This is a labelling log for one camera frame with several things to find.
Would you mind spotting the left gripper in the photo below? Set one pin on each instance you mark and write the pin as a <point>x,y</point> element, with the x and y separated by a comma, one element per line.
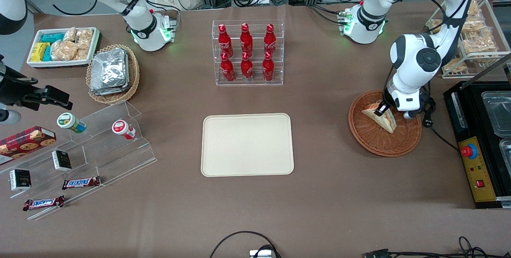
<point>387,104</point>

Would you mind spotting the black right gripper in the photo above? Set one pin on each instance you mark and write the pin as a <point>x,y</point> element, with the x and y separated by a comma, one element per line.
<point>15,91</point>

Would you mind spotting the triangular sandwich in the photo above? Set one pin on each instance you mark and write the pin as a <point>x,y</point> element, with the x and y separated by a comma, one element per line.
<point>386,124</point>

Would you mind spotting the brown wicker basket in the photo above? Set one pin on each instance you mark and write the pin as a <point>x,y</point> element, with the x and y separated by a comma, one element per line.
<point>371,138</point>

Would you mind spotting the white rectangular snack tray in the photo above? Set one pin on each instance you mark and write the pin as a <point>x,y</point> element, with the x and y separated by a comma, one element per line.
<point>60,63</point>

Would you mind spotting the light wicker basket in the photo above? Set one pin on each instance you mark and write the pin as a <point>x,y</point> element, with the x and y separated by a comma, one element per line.
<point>133,74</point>

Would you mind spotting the cream plastic tray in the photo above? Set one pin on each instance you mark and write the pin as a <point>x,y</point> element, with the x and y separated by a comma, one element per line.
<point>247,145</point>

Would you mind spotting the green lid yogurt cup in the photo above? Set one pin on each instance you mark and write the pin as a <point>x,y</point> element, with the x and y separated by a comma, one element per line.
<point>70,122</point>

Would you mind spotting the teal snack pack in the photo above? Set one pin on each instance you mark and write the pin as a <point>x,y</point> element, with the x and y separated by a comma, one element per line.
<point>47,55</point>
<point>52,37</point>

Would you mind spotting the yellow snack pack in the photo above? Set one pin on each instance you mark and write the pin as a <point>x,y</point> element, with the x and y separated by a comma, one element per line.
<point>38,51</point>

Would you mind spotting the red cookie box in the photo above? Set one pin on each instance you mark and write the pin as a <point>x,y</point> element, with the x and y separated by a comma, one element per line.
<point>24,144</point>

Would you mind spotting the bagged rice cracker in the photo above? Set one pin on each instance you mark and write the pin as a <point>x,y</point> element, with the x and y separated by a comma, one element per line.
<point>63,51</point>
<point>82,54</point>
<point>70,34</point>
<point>84,37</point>

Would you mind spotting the small black box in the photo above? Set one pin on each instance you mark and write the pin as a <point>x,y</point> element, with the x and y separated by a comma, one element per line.
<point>62,160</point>
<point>20,179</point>

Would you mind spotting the stack of foil containers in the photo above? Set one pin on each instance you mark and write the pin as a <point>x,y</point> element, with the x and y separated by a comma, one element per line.
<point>108,72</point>

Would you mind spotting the red lid yogurt cup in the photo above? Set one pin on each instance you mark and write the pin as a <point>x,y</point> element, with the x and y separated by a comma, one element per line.
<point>121,128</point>

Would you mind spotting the bagged fried snack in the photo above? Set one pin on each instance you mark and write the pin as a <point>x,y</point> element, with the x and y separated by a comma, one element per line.
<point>475,24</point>
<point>454,65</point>
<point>481,43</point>
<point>474,8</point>

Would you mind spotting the clear acrylic stepped display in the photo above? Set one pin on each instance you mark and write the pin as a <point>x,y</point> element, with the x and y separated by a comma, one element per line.
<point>111,158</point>

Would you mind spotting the snickers chocolate bar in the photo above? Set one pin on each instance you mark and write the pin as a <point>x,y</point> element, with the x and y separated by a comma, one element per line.
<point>44,203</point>
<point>81,183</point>

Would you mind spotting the grey metal bar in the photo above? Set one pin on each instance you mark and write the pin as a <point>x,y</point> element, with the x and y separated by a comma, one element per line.
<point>489,69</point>

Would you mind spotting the black appliance with yellow panel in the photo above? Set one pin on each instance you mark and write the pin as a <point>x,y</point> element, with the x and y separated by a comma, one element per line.
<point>479,170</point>

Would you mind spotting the steel pan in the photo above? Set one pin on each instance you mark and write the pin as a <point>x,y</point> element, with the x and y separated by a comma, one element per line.
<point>506,152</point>
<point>497,112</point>

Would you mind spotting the red cola bottle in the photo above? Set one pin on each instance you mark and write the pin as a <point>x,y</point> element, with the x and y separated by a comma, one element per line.
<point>268,69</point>
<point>246,69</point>
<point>270,40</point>
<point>246,39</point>
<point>227,70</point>
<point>224,40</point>

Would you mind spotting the clear acrylic bottle rack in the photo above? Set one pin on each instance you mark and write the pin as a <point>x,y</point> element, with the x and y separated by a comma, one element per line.
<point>255,80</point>

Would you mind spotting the small silver device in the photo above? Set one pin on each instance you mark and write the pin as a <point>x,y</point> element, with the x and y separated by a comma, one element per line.
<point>261,254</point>

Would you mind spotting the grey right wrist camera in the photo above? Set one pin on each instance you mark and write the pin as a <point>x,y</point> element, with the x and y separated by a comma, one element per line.
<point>10,116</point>

